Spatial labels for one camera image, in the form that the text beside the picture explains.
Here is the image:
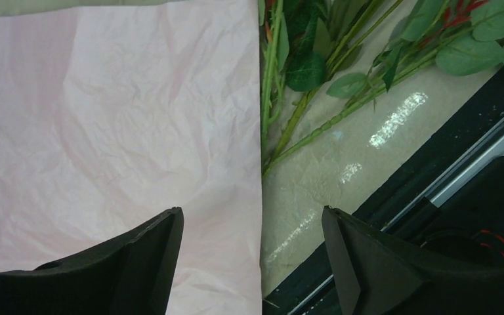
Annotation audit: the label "pink rose stem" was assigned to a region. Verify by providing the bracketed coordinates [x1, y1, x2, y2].
[283, 1, 504, 160]

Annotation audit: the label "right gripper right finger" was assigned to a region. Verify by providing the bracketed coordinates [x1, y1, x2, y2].
[322, 206, 504, 314]

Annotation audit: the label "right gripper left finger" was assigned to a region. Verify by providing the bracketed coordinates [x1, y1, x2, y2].
[0, 207, 184, 314]

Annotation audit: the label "aluminium frame rail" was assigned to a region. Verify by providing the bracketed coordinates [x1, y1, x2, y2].
[286, 93, 504, 315]

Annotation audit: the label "white and orange rose stems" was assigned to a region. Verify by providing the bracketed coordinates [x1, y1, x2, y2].
[258, 0, 401, 175]

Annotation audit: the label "pink purple wrapping paper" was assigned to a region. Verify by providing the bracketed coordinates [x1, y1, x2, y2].
[0, 1, 262, 314]

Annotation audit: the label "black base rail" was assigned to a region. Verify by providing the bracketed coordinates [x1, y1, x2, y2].
[261, 68, 504, 314]

